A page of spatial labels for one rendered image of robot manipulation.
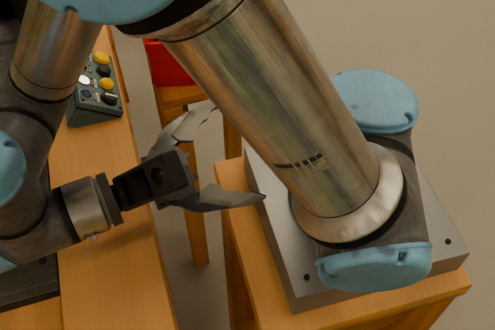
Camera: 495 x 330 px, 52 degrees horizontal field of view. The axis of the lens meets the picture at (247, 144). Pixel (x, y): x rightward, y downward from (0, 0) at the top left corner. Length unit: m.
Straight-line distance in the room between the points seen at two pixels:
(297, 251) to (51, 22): 0.43
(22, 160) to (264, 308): 0.39
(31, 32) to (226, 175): 0.44
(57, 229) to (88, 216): 0.04
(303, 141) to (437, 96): 1.94
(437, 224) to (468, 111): 1.52
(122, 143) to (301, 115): 0.54
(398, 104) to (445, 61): 1.89
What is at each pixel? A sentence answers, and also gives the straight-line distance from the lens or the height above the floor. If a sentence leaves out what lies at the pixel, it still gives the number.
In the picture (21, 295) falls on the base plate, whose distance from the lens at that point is 0.78.
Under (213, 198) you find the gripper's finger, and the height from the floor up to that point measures 1.00.
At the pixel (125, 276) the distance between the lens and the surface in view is 0.74.
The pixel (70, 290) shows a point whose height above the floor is 0.90.
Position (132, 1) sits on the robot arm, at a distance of 0.28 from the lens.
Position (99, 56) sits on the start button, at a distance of 0.97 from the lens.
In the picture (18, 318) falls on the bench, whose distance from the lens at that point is 0.79.
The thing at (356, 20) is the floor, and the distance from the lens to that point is 2.60.
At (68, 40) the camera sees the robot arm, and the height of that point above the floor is 1.23.
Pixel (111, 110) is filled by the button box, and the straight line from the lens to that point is 0.90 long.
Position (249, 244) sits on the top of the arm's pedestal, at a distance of 0.80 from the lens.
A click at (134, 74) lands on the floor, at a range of 2.31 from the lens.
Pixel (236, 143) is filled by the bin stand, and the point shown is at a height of 0.24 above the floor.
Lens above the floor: 1.56
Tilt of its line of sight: 52 degrees down
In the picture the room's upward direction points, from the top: straight up
